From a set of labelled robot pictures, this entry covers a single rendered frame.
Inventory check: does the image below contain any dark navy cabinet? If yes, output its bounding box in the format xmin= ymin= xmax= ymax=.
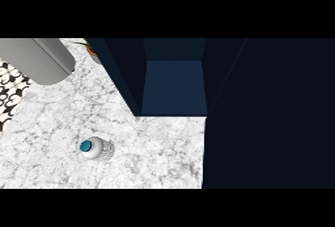
xmin=86 ymin=38 xmax=248 ymax=117

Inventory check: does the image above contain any dark navy cabinet door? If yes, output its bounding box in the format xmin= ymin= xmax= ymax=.
xmin=201 ymin=38 xmax=335 ymax=190

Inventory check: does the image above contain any orange potted plant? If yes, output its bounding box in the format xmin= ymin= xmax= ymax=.
xmin=74 ymin=38 xmax=104 ymax=65

